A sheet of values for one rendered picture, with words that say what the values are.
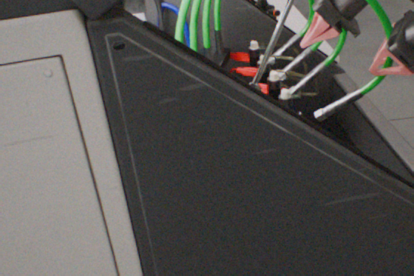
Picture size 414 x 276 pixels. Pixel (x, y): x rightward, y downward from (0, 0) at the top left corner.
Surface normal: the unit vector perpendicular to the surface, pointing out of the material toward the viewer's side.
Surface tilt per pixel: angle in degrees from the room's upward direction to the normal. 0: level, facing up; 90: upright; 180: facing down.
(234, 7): 90
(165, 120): 90
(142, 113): 90
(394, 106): 0
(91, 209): 90
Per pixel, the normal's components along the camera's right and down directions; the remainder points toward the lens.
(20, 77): 0.25, 0.50
